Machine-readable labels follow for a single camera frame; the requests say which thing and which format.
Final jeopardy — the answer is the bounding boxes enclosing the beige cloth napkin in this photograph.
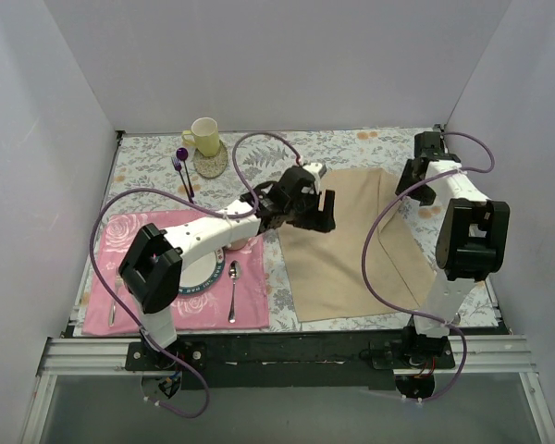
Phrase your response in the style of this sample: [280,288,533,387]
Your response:
[278,168,435,322]

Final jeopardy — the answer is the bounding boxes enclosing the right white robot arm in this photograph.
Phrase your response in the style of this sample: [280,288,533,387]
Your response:
[395,131,511,368]

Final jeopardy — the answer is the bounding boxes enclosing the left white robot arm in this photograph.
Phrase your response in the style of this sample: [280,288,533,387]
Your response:
[118,163,336,370]

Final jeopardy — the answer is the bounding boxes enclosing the cream mug dark rim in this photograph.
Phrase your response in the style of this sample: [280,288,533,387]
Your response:
[226,238,249,251]

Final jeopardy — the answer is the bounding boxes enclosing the round woven coaster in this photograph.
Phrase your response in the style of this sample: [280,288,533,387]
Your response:
[193,141,228,179]

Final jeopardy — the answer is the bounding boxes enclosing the silver metal spoon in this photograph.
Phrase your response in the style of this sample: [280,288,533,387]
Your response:
[228,260,241,324]

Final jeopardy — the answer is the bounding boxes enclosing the yellow mug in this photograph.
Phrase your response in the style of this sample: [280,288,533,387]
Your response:
[181,117,220,157]

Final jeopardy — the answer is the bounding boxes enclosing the pink floral placemat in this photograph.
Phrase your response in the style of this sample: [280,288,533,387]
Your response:
[81,210,269,336]

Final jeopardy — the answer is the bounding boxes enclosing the white plate teal rim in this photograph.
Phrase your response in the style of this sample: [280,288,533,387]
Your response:
[179,249,226,296]

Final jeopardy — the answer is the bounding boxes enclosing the purple plastic fork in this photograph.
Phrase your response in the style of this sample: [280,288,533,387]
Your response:
[171,155,193,203]

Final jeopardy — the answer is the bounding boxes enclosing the purple plastic spoon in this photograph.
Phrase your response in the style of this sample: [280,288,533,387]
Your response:
[176,147,194,201]

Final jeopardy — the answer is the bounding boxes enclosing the floral tablecloth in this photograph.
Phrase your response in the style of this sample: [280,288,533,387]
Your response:
[71,127,503,338]

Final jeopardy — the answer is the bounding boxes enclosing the silver metal fork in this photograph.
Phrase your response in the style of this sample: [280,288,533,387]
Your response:
[108,276,123,327]

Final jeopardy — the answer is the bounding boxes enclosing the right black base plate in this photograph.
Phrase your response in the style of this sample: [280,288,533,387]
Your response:
[366,338,455,370]

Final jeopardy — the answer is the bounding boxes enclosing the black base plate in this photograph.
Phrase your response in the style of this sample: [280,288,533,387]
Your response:
[124,340,207,371]
[366,338,455,370]

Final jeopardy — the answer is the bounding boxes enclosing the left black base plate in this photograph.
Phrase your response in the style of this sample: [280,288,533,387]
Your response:
[124,340,207,371]

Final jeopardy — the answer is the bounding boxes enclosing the aluminium frame rail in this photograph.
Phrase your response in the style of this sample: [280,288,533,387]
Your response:
[39,332,536,375]

